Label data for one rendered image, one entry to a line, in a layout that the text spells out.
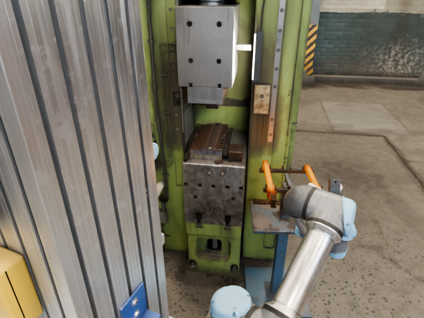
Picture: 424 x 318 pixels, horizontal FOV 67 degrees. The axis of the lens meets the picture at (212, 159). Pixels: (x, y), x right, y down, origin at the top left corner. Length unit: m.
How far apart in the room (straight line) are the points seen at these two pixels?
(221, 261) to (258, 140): 0.91
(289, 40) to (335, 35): 5.93
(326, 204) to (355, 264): 1.74
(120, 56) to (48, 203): 0.24
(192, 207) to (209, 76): 0.84
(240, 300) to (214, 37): 1.25
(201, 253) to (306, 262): 1.47
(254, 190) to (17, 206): 1.83
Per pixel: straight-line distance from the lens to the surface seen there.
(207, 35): 1.74
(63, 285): 0.57
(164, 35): 1.94
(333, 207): 1.05
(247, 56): 2.22
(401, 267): 2.90
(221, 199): 2.02
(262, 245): 2.50
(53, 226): 0.49
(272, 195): 1.61
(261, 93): 1.90
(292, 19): 1.87
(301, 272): 0.99
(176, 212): 2.40
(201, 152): 1.94
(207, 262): 2.39
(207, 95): 1.80
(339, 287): 2.56
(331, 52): 7.83
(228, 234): 2.19
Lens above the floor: 1.82
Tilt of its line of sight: 27 degrees down
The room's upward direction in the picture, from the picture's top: straight up
